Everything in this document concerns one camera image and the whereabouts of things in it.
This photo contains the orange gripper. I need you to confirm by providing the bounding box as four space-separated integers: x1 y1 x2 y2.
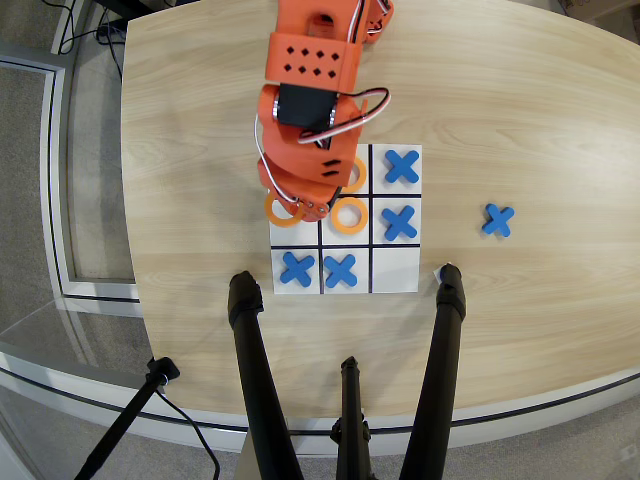
256 121 365 224

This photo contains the orange foam ring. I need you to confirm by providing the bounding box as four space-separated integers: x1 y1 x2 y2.
329 196 370 236
342 155 369 194
264 191 306 229

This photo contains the brown cardboard box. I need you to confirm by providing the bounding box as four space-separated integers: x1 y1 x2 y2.
554 0 640 24

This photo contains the white tic-tac-toe board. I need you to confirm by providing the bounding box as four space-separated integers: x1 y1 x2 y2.
268 144 424 296

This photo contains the blue foam cross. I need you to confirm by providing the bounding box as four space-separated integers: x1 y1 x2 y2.
384 150 420 185
481 203 516 239
381 205 419 242
279 251 317 289
323 254 359 290

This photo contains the thick black tripod leg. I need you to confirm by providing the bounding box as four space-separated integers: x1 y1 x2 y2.
227 270 305 480
398 264 468 480

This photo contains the thin black tripod leg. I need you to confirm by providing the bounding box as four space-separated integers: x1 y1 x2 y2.
329 356 374 480

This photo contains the black furniture base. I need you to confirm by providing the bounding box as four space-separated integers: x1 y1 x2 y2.
94 0 201 16

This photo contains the black stand pole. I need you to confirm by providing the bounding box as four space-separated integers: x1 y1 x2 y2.
73 356 181 480

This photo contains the black stand cable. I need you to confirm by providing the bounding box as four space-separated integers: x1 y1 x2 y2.
154 389 221 480

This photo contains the white metal floor frame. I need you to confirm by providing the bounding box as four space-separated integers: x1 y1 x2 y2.
0 42 142 304

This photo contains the black cable with plug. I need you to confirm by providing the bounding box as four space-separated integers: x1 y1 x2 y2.
49 0 126 76

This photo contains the black camera tripod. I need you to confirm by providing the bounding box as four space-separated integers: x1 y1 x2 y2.
0 349 640 457

